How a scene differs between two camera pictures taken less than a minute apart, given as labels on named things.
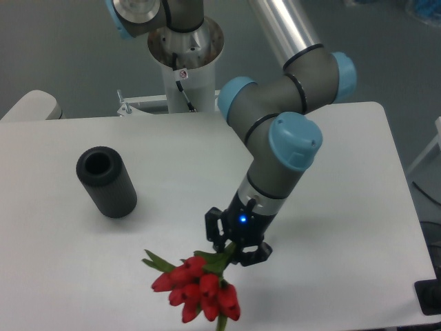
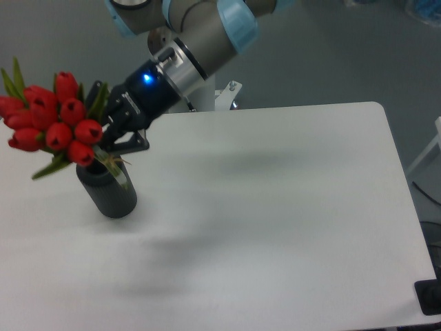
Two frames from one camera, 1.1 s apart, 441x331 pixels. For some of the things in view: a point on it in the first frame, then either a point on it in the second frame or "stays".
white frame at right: x=436 y=140 stays
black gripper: x=242 y=225 → x=132 y=105
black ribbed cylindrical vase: x=103 y=174 stays
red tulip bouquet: x=195 y=284 → x=63 y=123
